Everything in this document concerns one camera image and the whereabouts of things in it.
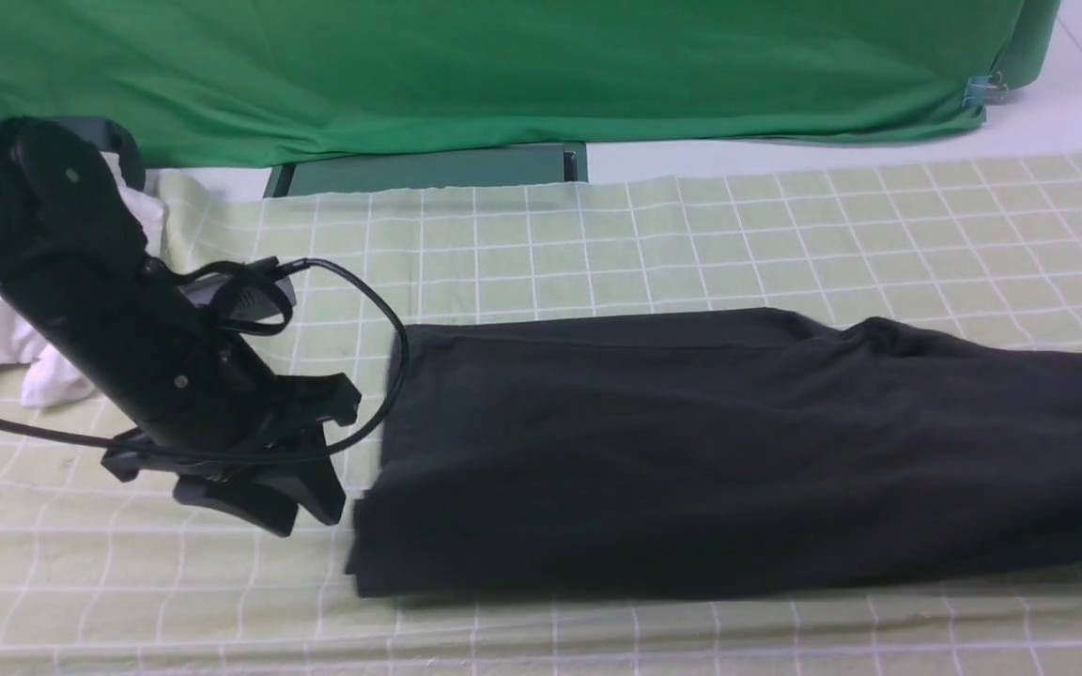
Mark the green backdrop cloth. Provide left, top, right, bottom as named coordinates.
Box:
left=0, top=1, right=1059, bottom=167

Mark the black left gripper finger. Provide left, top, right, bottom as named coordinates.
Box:
left=173, top=475, right=298, bottom=538
left=255, top=456, right=347, bottom=527

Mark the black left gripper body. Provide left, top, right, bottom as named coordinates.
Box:
left=101, top=349, right=362, bottom=481

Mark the teal binder clip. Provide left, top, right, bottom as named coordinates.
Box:
left=961, top=72, right=1011, bottom=110

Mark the green checkered tablecloth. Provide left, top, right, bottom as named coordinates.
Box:
left=0, top=153, right=1082, bottom=675

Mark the dark green metal base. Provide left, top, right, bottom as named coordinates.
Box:
left=265, top=142, right=588, bottom=198

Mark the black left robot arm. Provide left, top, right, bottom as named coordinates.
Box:
left=0, top=118, right=361, bottom=536

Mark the dark gray long-sleeve top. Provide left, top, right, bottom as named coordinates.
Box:
left=345, top=308, right=1082, bottom=598

